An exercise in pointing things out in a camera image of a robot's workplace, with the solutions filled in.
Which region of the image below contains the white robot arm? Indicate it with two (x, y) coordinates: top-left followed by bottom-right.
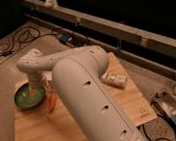
(17, 45), (147, 141)

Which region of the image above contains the green ceramic bowl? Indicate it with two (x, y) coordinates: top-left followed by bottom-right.
(14, 83), (46, 110)

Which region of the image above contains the small blue floor device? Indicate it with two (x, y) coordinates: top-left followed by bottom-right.
(59, 34), (72, 44)

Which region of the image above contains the wooden board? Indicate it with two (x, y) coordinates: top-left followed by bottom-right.
(14, 53), (157, 141)

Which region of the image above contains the white bottle on ledge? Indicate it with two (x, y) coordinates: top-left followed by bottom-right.
(45, 0), (58, 8)

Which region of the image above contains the white crumpled object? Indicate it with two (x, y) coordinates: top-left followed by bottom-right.
(101, 72), (127, 89)

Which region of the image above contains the black floor cable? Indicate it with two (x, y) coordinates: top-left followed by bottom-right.
(0, 21), (62, 59)

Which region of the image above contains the long metal rail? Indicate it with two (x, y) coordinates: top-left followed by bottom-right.
(18, 0), (176, 57)

